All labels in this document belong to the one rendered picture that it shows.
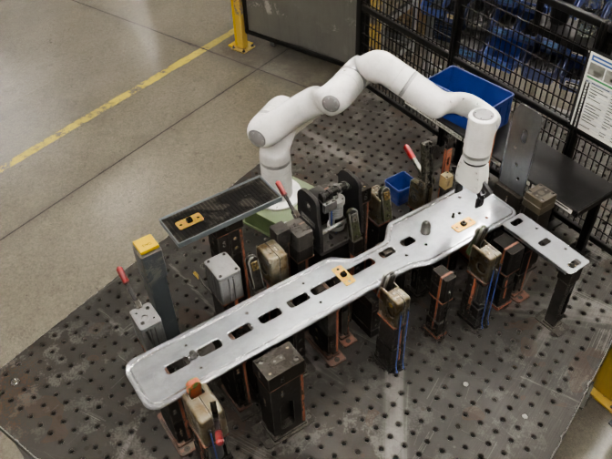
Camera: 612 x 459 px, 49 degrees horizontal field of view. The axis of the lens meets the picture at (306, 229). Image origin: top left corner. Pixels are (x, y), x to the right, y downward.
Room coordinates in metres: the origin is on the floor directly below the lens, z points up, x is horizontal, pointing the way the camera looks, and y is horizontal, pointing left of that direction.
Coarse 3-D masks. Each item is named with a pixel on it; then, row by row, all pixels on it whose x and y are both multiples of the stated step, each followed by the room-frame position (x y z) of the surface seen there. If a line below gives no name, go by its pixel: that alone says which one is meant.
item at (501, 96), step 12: (444, 72) 2.39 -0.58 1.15; (456, 72) 2.40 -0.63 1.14; (468, 72) 2.36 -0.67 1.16; (444, 84) 2.39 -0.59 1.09; (456, 84) 2.39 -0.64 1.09; (468, 84) 2.35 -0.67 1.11; (480, 84) 2.31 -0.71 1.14; (492, 84) 2.27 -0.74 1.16; (480, 96) 2.30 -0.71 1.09; (492, 96) 2.26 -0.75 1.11; (504, 96) 2.22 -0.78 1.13; (504, 108) 2.16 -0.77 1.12; (456, 120) 2.19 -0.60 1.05; (504, 120) 2.17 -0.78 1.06
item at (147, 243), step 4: (148, 236) 1.48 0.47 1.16; (136, 240) 1.46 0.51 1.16; (140, 240) 1.46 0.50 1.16; (144, 240) 1.46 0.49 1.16; (148, 240) 1.46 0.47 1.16; (152, 240) 1.46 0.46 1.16; (136, 244) 1.44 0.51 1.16; (140, 244) 1.44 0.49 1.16; (144, 244) 1.44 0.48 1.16; (148, 244) 1.44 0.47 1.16; (152, 244) 1.44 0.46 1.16; (156, 244) 1.44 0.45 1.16; (136, 248) 1.44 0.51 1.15; (140, 248) 1.43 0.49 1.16; (144, 248) 1.43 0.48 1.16; (148, 248) 1.43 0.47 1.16; (152, 248) 1.43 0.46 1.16; (156, 248) 1.43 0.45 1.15; (140, 252) 1.41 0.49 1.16; (144, 252) 1.41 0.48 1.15
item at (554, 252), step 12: (516, 216) 1.68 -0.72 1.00; (504, 228) 1.63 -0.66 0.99; (516, 228) 1.62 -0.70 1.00; (528, 228) 1.62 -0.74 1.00; (540, 228) 1.62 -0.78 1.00; (528, 240) 1.56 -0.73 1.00; (540, 240) 1.56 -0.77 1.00; (552, 240) 1.56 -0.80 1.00; (540, 252) 1.50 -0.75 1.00; (552, 252) 1.50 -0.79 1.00; (564, 252) 1.50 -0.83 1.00; (576, 252) 1.50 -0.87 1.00; (552, 264) 1.46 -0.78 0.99; (564, 264) 1.45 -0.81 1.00
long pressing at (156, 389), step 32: (448, 192) 1.81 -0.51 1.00; (480, 192) 1.81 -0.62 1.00; (416, 224) 1.66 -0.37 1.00; (448, 224) 1.65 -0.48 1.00; (480, 224) 1.65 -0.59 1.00; (416, 256) 1.51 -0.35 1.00; (288, 288) 1.39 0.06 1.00; (352, 288) 1.38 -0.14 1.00; (224, 320) 1.27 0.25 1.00; (256, 320) 1.27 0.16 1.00; (288, 320) 1.27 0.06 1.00; (160, 352) 1.16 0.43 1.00; (224, 352) 1.16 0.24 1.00; (256, 352) 1.15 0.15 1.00; (160, 384) 1.06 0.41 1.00
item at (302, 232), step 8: (288, 224) 1.60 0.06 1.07; (296, 224) 1.60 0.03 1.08; (304, 224) 1.59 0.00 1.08; (296, 232) 1.56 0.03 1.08; (304, 232) 1.56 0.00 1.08; (312, 232) 1.57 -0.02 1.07; (296, 240) 1.54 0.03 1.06; (304, 240) 1.54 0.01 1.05; (312, 240) 1.56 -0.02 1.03; (296, 248) 1.54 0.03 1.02; (304, 248) 1.54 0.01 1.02; (312, 248) 1.56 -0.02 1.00; (296, 256) 1.54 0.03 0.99; (304, 256) 1.54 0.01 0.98; (312, 256) 1.56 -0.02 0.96; (296, 264) 1.55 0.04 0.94; (304, 264) 1.55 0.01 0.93; (296, 272) 1.55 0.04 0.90; (304, 296) 1.55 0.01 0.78; (296, 304) 1.55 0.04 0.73
